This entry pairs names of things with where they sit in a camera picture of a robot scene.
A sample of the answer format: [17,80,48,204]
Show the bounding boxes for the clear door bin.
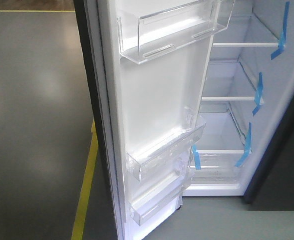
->
[130,161,193,226]
[127,108,206,181]
[116,0,235,64]

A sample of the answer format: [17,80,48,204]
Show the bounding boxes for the fridge door with white liner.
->
[73,0,236,240]

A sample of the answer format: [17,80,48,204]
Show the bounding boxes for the lower blue tape strip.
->
[235,122,252,168]

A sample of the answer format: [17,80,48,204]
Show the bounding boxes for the lower clear door bin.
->
[130,161,193,226]

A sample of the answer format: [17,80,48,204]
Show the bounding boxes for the blue tape strip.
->
[191,144,201,170]
[235,122,252,168]
[271,1,290,60]
[252,72,263,116]

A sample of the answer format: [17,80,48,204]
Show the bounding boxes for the left blue tape strip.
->
[191,144,201,170]

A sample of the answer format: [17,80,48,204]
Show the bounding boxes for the dark closed fridge section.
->
[244,97,294,211]

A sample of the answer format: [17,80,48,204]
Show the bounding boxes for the open white fridge interior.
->
[183,0,294,197]

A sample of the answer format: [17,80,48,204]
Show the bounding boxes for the upper clear door bin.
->
[116,0,235,64]

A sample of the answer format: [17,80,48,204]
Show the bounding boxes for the middle blue tape strip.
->
[252,72,263,116]

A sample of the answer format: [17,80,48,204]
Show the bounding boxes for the top blue tape strip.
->
[271,1,290,60]

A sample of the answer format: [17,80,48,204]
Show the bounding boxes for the middle clear door bin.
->
[127,108,206,181]

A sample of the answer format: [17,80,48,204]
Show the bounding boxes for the clear crisper drawer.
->
[189,149,244,186]

